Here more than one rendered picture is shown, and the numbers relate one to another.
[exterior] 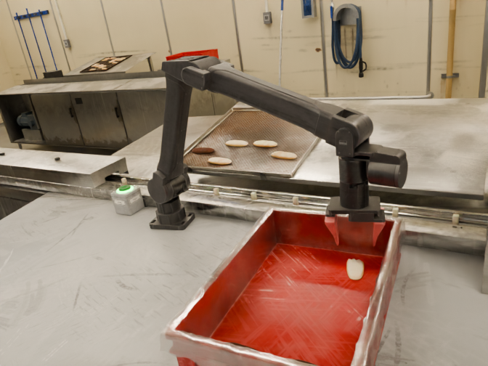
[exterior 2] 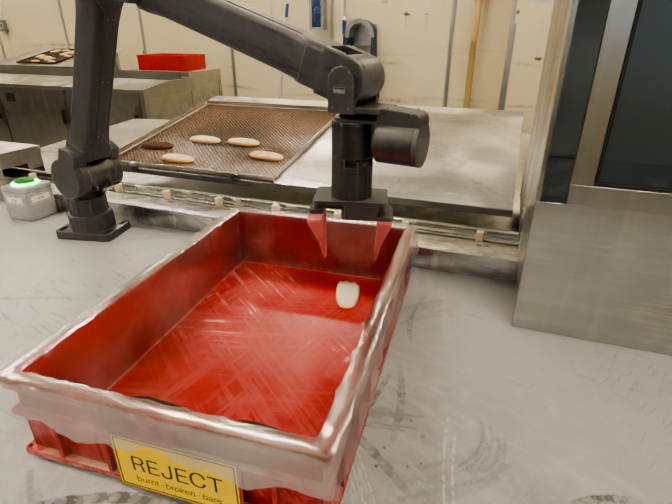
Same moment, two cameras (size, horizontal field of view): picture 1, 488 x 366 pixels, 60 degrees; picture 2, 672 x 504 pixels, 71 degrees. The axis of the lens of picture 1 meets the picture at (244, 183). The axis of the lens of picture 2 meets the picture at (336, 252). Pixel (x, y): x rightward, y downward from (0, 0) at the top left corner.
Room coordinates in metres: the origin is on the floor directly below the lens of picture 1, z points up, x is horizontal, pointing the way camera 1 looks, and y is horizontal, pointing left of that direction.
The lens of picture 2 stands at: (0.16, -0.06, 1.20)
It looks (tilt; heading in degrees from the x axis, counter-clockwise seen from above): 25 degrees down; 347
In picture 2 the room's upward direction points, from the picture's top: straight up
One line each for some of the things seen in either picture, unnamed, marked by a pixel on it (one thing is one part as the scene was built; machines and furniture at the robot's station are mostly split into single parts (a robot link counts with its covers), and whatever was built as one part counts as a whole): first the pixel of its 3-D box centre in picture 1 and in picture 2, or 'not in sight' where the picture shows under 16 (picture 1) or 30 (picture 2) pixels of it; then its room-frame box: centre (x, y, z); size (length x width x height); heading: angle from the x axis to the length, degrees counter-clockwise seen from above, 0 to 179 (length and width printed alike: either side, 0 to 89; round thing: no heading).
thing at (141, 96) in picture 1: (115, 104); (65, 109); (5.30, 1.44, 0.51); 3.00 x 1.26 x 1.03; 57
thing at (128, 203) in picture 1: (129, 204); (33, 205); (1.30, 0.39, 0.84); 0.08 x 0.08 x 0.11; 57
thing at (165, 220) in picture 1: (170, 210); (90, 214); (1.16, 0.23, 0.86); 0.12 x 0.09 x 0.08; 68
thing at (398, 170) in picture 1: (373, 153); (382, 115); (0.75, -0.25, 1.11); 0.11 x 0.09 x 0.12; 50
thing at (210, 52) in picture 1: (192, 58); (172, 61); (5.09, 0.38, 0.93); 0.51 x 0.36 x 0.13; 61
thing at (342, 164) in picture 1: (356, 168); (356, 138); (0.77, -0.23, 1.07); 0.07 x 0.06 x 0.07; 50
